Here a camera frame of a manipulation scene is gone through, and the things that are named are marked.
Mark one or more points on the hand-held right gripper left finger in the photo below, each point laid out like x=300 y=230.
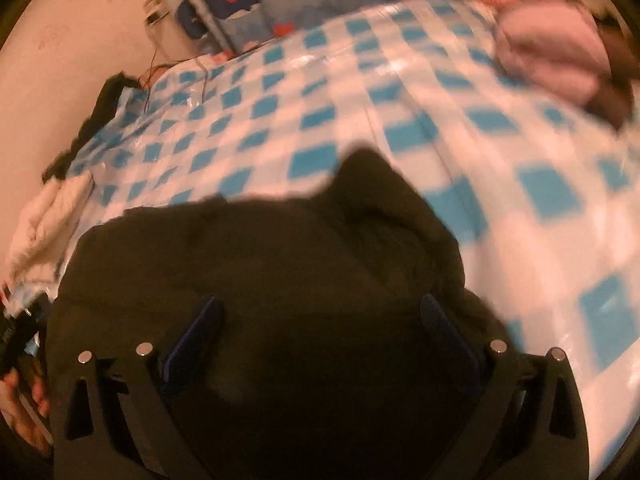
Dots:
x=192 y=340

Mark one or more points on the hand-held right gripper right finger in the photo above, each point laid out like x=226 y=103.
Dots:
x=450 y=340

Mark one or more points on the dark olive jacket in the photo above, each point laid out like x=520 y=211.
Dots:
x=300 y=270

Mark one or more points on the person's left hand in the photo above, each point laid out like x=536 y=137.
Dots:
x=25 y=410

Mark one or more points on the white cloth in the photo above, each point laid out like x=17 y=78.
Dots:
x=45 y=225

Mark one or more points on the dark cloth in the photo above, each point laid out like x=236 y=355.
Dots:
x=102 y=107

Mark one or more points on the blue white checkered sheet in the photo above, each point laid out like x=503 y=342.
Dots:
x=350 y=110

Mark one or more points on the pink cloth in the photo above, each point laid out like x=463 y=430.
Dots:
x=550 y=50

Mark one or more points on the grey metal pole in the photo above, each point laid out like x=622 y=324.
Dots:
x=207 y=15

